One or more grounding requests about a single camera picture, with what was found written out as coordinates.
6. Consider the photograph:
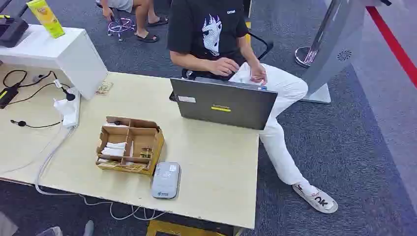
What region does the grey standing panel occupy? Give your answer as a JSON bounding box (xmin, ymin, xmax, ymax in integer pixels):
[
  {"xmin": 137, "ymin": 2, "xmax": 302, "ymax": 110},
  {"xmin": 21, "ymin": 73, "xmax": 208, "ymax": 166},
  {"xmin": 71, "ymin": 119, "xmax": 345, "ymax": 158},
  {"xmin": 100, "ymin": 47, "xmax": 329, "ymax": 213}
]
[{"xmin": 301, "ymin": 0, "xmax": 370, "ymax": 104}]

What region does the yellow frame under table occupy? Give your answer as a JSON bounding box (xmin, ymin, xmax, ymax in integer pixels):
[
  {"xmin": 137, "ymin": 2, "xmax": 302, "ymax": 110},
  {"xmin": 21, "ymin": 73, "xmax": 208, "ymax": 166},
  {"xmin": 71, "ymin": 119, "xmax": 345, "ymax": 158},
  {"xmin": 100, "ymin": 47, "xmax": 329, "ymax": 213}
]
[{"xmin": 146, "ymin": 220, "xmax": 244, "ymax": 236}]

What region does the person seated at laptop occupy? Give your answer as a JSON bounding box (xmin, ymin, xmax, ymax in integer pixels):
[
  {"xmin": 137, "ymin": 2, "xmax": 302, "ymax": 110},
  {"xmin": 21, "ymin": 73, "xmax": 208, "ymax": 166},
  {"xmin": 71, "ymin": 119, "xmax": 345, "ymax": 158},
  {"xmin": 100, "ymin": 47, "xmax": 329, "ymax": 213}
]
[{"xmin": 167, "ymin": 0, "xmax": 339, "ymax": 214}]

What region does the printed card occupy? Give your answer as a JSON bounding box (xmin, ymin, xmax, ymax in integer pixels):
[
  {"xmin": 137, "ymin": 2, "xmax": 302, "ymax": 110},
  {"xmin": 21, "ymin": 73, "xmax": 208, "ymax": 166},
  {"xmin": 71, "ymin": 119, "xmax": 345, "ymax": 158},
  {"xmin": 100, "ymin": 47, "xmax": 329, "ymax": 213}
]
[{"xmin": 96, "ymin": 81, "xmax": 114, "ymax": 96}]

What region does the white power strip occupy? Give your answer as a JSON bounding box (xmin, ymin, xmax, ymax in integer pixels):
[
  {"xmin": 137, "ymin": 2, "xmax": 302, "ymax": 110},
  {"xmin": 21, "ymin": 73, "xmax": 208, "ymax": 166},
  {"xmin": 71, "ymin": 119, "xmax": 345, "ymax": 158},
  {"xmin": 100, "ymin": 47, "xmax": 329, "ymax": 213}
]
[{"xmin": 54, "ymin": 88, "xmax": 81, "ymax": 128}]

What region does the yellow-green carton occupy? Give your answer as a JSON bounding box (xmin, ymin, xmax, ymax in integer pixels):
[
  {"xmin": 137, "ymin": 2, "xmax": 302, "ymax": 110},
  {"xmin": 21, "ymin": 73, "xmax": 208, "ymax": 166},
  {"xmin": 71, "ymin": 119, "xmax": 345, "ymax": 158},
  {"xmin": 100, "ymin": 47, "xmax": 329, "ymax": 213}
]
[{"xmin": 27, "ymin": 0, "xmax": 66, "ymax": 39}]

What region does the wooden box with compartments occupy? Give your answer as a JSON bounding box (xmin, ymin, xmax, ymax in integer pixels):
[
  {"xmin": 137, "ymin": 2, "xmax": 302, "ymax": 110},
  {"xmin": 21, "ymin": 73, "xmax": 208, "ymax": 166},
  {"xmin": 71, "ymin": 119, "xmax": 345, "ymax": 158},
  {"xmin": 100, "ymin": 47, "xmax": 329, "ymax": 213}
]
[{"xmin": 95, "ymin": 116, "xmax": 165, "ymax": 177}]

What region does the crouching person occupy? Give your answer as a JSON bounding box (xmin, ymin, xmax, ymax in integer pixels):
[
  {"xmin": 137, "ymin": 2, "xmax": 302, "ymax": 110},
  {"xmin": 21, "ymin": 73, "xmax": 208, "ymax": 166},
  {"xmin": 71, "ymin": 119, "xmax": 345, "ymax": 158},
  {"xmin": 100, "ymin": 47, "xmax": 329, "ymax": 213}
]
[{"xmin": 96, "ymin": 0, "xmax": 169, "ymax": 43}]

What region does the black cable with round plug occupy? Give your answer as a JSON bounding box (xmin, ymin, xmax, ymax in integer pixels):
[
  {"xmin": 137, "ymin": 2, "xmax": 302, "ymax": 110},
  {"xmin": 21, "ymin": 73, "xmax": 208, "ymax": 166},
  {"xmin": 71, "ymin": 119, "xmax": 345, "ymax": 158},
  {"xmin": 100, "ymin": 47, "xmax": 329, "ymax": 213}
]
[{"xmin": 10, "ymin": 119, "xmax": 63, "ymax": 129}]

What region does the white power cable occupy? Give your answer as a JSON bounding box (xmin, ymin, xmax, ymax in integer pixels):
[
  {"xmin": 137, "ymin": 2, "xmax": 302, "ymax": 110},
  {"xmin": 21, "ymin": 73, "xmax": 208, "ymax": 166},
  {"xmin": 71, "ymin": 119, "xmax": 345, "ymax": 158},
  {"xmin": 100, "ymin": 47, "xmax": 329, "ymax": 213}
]
[{"xmin": 34, "ymin": 126, "xmax": 167, "ymax": 221}]

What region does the grey laptop with yellow sticker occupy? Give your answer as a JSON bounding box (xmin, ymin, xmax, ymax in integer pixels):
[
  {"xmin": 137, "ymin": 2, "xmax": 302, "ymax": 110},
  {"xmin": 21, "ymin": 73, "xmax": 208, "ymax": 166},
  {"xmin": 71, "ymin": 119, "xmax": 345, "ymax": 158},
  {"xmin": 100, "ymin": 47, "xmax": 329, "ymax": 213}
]
[{"xmin": 169, "ymin": 77, "xmax": 278, "ymax": 131}]

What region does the black office chair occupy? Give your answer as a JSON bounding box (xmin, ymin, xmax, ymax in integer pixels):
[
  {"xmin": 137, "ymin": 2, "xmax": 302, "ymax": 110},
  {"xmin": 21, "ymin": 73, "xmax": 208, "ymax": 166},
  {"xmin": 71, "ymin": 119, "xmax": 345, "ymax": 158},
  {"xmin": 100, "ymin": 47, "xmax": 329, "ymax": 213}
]
[{"xmin": 242, "ymin": 0, "xmax": 274, "ymax": 61}]

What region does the white box stand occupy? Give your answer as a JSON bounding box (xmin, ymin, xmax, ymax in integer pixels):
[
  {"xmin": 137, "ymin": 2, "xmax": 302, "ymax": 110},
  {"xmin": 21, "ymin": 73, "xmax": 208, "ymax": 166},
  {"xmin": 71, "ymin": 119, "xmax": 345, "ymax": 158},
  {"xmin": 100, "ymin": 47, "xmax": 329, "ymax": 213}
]
[{"xmin": 0, "ymin": 24, "xmax": 108, "ymax": 101}]

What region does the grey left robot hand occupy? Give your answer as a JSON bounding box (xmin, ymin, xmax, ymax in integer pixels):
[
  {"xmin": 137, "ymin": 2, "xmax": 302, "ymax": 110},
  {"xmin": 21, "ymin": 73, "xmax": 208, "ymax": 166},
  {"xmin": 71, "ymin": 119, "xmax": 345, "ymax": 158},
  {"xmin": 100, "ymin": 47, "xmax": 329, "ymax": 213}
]
[{"xmin": 35, "ymin": 220, "xmax": 95, "ymax": 236}]

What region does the black plug in strip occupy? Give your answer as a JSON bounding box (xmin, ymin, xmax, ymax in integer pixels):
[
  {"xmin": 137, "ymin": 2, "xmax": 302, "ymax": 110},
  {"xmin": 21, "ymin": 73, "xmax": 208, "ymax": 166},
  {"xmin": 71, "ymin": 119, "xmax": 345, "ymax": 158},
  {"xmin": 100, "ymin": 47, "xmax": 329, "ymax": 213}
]
[{"xmin": 61, "ymin": 86, "xmax": 76, "ymax": 102}]

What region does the black power adapter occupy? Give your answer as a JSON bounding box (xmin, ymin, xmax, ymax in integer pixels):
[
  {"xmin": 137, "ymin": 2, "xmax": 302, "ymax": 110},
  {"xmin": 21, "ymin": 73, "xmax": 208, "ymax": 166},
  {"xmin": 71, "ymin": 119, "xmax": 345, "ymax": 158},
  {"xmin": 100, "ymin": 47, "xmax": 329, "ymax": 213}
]
[{"xmin": 0, "ymin": 86, "xmax": 19, "ymax": 110}]

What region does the black cable with loop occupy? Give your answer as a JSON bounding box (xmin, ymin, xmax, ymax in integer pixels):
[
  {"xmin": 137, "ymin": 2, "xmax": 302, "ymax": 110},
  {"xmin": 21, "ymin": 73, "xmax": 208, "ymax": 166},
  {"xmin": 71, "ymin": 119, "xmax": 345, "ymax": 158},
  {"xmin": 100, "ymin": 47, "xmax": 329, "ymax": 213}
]
[{"xmin": 2, "ymin": 69, "xmax": 71, "ymax": 106}]

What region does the black device on stand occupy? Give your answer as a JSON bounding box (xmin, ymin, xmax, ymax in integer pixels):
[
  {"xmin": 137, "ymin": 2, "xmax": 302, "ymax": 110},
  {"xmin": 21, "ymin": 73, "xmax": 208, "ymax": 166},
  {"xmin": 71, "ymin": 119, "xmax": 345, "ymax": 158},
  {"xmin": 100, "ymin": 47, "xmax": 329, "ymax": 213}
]
[{"xmin": 0, "ymin": 14, "xmax": 30, "ymax": 49}]

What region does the stack of white cards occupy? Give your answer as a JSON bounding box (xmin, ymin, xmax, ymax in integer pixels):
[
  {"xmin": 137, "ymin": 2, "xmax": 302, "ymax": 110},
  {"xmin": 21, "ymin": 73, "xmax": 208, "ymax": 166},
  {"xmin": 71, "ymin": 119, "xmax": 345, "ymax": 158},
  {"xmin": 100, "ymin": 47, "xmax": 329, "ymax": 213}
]
[{"xmin": 101, "ymin": 142, "xmax": 128, "ymax": 157}]

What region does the silver pole with round base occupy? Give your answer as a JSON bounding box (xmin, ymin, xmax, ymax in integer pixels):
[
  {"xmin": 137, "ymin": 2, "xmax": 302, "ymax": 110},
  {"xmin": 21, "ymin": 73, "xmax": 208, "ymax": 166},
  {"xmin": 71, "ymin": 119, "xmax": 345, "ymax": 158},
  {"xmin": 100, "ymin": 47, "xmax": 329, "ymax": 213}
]
[{"xmin": 295, "ymin": 0, "xmax": 343, "ymax": 68}]

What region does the purple chair base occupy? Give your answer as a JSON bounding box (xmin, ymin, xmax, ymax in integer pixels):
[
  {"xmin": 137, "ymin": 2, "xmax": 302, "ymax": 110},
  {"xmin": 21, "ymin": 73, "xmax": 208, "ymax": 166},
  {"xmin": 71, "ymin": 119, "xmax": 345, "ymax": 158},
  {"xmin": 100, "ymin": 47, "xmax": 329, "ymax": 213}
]
[{"xmin": 107, "ymin": 18, "xmax": 136, "ymax": 42}]

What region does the grey card reader device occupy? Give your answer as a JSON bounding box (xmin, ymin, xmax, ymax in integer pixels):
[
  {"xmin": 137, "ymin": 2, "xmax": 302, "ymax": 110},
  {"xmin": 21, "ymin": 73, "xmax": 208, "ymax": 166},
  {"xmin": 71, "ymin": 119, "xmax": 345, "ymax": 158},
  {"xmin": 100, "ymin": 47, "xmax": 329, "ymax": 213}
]
[{"xmin": 151, "ymin": 162, "xmax": 181, "ymax": 200}]

